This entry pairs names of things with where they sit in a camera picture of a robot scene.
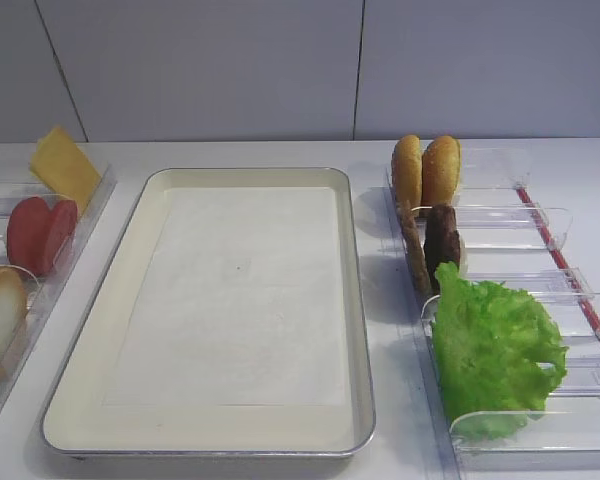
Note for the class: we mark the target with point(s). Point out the thin brown meat patty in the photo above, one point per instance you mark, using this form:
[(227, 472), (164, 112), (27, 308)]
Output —
[(415, 251)]

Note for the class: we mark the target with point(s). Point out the dark brown meat patty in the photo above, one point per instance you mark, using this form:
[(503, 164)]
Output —
[(442, 241)]

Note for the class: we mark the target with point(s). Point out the green lettuce leaf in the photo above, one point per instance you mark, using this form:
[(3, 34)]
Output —
[(498, 352)]

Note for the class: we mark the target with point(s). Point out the red tomato slice right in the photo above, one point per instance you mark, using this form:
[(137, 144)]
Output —
[(59, 227)]

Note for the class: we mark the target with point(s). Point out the red tomato slice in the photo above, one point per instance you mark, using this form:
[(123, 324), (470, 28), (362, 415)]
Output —
[(59, 227), (27, 232)]

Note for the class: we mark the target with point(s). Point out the yellow cheese slice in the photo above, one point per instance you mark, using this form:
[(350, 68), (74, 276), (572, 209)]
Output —
[(64, 168)]

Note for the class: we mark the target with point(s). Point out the red tomato slice left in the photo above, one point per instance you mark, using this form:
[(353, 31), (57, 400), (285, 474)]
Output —
[(27, 232)]

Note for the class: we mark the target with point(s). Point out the white parchment paper sheet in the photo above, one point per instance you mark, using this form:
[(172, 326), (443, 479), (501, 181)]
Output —
[(241, 304)]

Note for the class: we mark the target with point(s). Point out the cream metal baking tray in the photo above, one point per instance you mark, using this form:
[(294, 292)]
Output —
[(77, 419)]

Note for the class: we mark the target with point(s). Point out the golden bun left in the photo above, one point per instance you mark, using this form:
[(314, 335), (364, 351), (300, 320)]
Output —
[(406, 172)]

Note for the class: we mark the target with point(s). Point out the golden bun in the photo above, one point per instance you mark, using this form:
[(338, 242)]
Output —
[(441, 164), (406, 172)]

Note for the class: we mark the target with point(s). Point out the golden bun right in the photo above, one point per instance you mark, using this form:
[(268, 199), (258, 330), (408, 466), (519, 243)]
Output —
[(441, 164)]

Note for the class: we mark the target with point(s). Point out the clear acrylic rack right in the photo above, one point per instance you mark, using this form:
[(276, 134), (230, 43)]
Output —
[(508, 238)]

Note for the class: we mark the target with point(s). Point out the clear acrylic rack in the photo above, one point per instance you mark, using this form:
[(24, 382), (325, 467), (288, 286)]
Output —
[(508, 238), (43, 292)]

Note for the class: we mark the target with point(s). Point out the clear acrylic rack left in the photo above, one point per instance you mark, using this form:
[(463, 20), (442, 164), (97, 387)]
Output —
[(43, 292)]

